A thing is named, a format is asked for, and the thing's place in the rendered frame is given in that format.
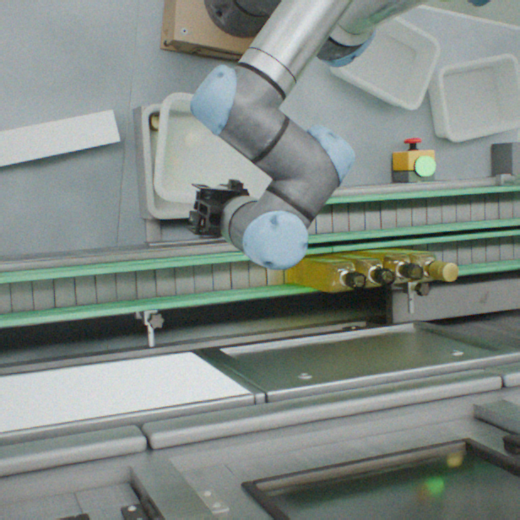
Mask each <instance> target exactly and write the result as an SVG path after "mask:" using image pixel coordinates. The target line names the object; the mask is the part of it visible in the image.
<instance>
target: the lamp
mask: <svg viewBox="0 0 520 520"><path fill-rule="evenodd" d="M435 168H436V164H435V161H434V160H433V159H432V158H431V157H429V156H420V157H418V158H417V159H416V160H415V162H414V171H415V173H416V174H417V175H418V176H429V175H431V174H432V173H433V172H434V170H435Z"/></svg>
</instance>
